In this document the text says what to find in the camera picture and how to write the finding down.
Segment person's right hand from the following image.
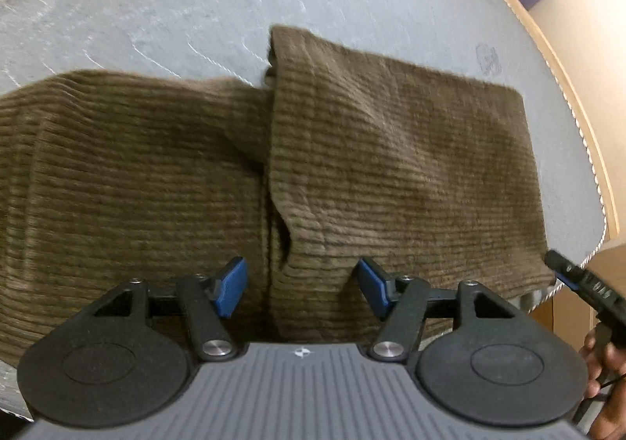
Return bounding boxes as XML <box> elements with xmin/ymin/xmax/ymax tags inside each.
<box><xmin>578</xmin><ymin>325</ymin><xmax>626</xmax><ymax>440</ymax></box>

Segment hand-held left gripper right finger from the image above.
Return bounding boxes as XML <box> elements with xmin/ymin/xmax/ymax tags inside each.
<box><xmin>354</xmin><ymin>258</ymin><xmax>523</xmax><ymax>364</ymax></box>

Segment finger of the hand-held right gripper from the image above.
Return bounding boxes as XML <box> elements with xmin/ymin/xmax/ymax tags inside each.
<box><xmin>544</xmin><ymin>250</ymin><xmax>590</xmax><ymax>293</ymax></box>

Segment brown corduroy pants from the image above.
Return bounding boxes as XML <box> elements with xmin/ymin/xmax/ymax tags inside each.
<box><xmin>0</xmin><ymin>24</ymin><xmax>556</xmax><ymax>367</ymax></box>

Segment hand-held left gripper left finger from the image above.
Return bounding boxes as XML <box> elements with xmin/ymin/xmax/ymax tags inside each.
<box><xmin>92</xmin><ymin>256</ymin><xmax>248</xmax><ymax>363</ymax></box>

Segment black cable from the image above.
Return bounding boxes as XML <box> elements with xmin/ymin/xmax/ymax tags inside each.
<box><xmin>587</xmin><ymin>369</ymin><xmax>626</xmax><ymax>404</ymax></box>

